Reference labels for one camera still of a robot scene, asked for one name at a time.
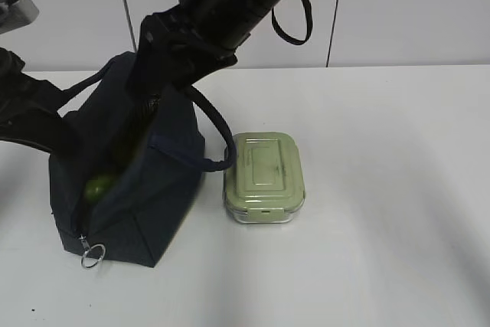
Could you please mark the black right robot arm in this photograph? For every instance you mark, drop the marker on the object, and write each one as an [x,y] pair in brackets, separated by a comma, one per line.
[226,24]

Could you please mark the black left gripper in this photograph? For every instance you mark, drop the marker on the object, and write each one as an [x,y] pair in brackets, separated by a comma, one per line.
[29,110]

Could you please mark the green lidded glass container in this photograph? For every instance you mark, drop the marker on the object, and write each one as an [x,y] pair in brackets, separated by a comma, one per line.
[265,185]

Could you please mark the navy insulated lunch bag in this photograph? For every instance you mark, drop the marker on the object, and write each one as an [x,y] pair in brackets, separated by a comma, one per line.
[138,217]

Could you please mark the green cucumber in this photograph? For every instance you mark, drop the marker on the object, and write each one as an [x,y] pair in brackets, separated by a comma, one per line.
[97,187]

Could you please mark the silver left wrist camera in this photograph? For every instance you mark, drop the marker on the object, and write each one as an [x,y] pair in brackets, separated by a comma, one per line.
[17,14]

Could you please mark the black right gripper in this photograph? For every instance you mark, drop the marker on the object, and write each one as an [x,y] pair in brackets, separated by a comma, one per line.
[170,53]

